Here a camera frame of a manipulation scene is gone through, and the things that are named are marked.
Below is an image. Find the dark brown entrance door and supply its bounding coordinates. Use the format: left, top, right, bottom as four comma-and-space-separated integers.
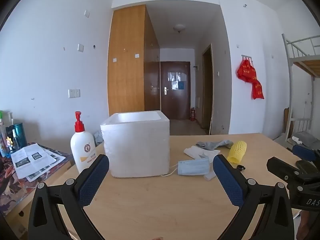
160, 61, 191, 120

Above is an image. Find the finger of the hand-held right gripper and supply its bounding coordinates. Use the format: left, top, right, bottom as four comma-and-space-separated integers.
266, 156, 309, 183
292, 144, 320, 174

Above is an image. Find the grey bedding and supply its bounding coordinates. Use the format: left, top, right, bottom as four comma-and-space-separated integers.
291, 131, 317, 147

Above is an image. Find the grey sock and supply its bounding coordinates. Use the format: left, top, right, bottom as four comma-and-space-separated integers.
196, 140, 234, 151

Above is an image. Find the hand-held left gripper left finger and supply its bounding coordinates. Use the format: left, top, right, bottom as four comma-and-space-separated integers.
27, 154, 110, 240

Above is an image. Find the patterned table cloth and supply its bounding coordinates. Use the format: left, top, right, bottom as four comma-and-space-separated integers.
0, 142, 72, 214

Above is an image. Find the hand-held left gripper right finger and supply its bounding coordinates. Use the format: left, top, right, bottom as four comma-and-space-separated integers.
212, 154, 294, 240

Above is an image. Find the brown side door frame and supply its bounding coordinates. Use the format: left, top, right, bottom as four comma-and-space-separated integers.
201, 43, 214, 134

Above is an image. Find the blue face mask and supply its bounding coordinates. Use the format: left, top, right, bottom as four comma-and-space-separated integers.
161, 156, 210, 178

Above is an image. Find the white cloth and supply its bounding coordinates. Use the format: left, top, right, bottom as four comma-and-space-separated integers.
184, 145, 221, 159

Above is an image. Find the white foam box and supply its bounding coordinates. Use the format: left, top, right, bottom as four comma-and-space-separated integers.
100, 110, 170, 178

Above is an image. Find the small clear spray bottle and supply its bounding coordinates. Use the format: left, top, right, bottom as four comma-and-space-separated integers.
11, 129, 19, 151

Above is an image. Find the white metal bunk bed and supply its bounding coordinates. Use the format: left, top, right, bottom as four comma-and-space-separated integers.
282, 34, 320, 145

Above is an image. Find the folded printed leaflet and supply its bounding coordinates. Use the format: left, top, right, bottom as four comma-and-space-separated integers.
10, 143, 57, 179

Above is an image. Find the white lotion pump bottle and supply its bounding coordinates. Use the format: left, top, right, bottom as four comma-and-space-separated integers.
70, 111, 97, 173

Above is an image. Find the teal bottle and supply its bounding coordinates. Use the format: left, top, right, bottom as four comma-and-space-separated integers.
13, 122, 28, 148

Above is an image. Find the yellow foam fruit net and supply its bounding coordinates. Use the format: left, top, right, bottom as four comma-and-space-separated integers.
227, 141, 247, 164

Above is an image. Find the printed paper sheet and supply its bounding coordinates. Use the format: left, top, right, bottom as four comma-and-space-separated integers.
25, 149, 67, 182

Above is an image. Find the wooden wardrobe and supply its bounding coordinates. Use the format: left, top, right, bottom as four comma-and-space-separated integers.
108, 4, 161, 117

